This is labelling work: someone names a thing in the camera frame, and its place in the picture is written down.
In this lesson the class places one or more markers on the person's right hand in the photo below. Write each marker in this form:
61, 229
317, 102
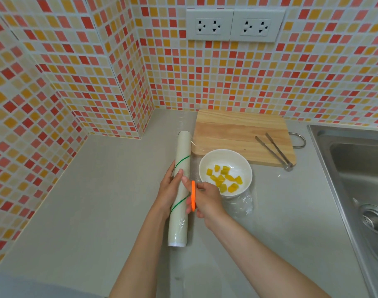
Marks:
210, 204

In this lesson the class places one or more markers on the person's left hand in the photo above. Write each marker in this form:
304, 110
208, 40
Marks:
165, 195

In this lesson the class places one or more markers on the person's left thumb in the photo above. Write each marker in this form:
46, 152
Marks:
178, 174

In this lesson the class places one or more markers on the person's right thumb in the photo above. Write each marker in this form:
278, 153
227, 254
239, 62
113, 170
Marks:
187, 184

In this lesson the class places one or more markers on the orange film cutter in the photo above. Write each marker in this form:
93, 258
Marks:
193, 195

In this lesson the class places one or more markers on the white cling film roll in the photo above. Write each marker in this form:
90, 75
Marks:
184, 145

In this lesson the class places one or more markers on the person's left forearm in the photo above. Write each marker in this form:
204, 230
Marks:
139, 257

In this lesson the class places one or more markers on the person's right forearm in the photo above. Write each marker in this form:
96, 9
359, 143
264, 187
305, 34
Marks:
257, 260

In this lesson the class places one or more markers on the pile of yellow fruit pieces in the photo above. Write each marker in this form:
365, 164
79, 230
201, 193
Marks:
221, 179

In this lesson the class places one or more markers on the white ceramic bowl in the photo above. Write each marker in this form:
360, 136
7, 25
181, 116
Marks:
226, 158

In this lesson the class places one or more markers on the transparent cling film sheet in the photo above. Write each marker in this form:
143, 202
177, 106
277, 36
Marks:
241, 204

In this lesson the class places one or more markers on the wooden cutting board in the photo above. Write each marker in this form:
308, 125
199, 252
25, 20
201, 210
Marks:
232, 130

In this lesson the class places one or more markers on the metal tongs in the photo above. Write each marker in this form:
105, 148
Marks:
287, 166

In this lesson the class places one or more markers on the stainless steel sink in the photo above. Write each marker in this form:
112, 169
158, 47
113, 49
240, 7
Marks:
347, 142

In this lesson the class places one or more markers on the metal sink drain strainer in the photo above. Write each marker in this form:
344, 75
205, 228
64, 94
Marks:
375, 218

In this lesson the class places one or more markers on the white double wall socket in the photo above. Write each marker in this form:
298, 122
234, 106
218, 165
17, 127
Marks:
257, 26
209, 24

